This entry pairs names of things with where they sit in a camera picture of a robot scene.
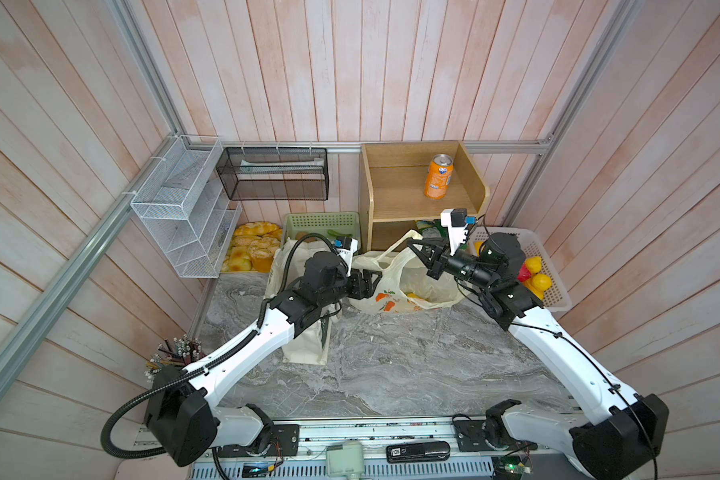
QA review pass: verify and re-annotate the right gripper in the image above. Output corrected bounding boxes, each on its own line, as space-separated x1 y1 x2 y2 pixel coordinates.
408 239 495 295

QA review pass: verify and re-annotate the yellow plastic grocery bag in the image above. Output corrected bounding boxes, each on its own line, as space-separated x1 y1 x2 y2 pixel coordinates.
349 230 463 313

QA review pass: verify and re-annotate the cream canvas tote bag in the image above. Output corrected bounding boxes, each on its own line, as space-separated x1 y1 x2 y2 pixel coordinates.
265 238 338 365

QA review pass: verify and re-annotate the red dragon fruit toy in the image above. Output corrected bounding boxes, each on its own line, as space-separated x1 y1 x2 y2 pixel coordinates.
517 264 533 282

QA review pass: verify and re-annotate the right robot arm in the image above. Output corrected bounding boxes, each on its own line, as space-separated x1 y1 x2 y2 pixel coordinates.
406 233 669 479

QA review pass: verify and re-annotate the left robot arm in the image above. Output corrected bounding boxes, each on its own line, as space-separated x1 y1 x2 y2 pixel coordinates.
100 235 382 467

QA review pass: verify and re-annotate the green snack bag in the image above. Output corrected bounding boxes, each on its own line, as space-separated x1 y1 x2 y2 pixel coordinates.
416 220 443 238

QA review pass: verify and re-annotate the green chili pepper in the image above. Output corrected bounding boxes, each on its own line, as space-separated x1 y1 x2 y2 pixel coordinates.
327 229 353 238

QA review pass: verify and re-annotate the green plastic basket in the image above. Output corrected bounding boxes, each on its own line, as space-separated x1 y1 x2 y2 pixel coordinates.
281 212 362 243

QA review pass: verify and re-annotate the wooden shelf unit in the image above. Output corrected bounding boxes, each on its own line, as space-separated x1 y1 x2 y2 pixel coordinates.
358 141 490 251

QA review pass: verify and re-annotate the pile of bread buns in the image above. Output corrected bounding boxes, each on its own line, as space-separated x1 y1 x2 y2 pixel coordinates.
221 221 283 273

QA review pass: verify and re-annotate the orange soda can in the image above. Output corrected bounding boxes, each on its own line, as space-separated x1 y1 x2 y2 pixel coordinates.
424 154 454 200

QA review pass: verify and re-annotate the yellow lemon toy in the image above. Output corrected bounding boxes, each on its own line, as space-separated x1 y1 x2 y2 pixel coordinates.
530 273 552 293

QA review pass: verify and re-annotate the white fruit basket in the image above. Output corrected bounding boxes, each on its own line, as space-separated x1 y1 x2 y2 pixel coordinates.
467 226 572 314

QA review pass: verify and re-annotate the white adapter box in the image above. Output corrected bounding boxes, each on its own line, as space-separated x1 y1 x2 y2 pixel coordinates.
325 440 365 480

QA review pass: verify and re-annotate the black barcode scanner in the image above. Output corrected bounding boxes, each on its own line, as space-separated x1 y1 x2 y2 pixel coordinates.
386 441 451 464

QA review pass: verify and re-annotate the black mesh wall basket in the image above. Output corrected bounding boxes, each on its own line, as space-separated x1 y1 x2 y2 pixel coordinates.
216 146 330 201

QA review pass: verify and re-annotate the white wire rack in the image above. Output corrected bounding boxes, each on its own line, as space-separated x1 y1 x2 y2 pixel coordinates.
131 135 241 279

